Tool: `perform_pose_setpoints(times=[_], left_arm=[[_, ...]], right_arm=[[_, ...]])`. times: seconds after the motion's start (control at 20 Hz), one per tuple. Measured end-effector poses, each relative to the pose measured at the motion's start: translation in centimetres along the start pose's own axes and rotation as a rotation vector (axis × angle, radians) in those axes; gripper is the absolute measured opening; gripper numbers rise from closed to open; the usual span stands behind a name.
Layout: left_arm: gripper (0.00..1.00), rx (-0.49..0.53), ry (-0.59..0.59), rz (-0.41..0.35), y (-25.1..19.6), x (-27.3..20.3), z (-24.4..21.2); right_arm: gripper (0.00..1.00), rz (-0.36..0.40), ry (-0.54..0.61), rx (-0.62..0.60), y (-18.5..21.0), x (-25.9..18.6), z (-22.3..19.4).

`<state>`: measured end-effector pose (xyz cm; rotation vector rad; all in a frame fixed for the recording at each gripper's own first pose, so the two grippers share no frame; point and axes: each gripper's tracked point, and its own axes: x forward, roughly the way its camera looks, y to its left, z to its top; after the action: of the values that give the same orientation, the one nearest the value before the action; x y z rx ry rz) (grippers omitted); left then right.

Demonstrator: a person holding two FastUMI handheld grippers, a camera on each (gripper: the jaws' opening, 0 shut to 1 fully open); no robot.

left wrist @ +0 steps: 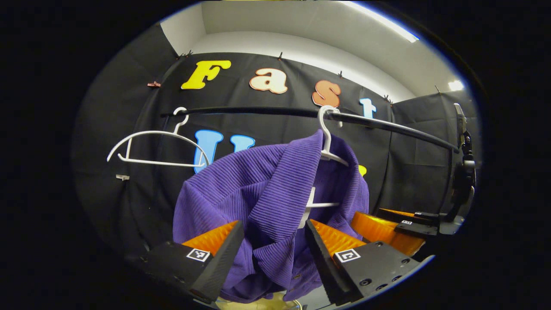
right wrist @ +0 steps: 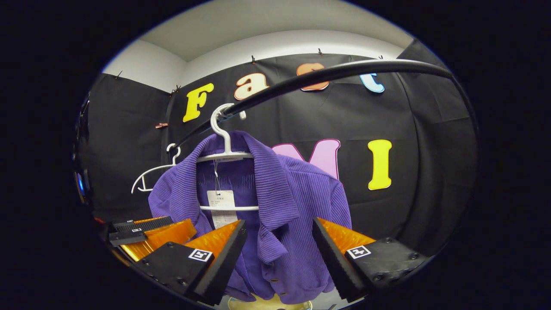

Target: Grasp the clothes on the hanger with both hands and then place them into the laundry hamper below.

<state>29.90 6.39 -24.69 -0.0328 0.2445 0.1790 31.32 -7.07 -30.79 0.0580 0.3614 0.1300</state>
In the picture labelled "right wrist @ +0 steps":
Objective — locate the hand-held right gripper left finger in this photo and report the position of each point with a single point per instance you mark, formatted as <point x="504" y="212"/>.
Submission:
<point x="219" y="271"/>

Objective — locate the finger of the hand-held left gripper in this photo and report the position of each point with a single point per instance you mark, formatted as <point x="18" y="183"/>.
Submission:
<point x="129" y="237"/>
<point x="150" y="224"/>

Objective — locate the purple ribbed jacket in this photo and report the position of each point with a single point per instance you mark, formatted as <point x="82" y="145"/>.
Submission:
<point x="292" y="193"/>

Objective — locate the beige laundry hamper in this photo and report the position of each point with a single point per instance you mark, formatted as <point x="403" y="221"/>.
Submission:
<point x="267" y="305"/>

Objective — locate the black clothes rack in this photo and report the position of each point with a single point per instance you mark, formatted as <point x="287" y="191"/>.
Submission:
<point x="344" y="71"/>

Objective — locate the white plastic hanger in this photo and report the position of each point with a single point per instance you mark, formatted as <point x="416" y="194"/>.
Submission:
<point x="227" y="155"/>
<point x="148" y="172"/>

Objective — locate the black backdrop cloth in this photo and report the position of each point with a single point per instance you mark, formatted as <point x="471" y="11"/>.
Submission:
<point x="387" y="120"/>

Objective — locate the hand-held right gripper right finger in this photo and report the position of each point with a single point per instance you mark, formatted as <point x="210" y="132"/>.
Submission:
<point x="340" y="267"/>

